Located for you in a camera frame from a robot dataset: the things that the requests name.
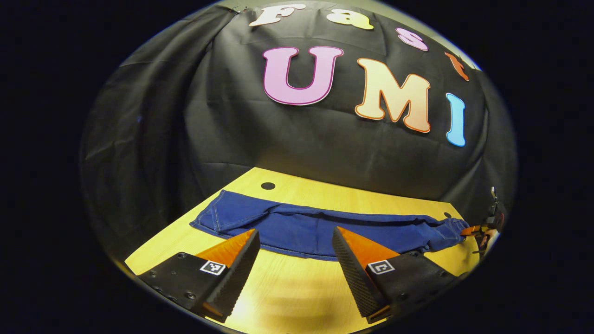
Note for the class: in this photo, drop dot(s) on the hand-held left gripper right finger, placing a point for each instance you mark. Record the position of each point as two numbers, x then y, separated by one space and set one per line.
352 273

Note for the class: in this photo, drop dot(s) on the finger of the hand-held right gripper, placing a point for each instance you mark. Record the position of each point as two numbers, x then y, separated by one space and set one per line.
473 230

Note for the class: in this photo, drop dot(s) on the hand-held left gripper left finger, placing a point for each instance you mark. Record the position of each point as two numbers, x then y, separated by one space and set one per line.
241 269

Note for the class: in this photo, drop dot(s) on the blue jeans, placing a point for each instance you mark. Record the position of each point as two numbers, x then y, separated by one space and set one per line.
301 232

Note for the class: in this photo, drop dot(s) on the black backdrop cloth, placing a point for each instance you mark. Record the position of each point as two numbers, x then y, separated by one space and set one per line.
301 144

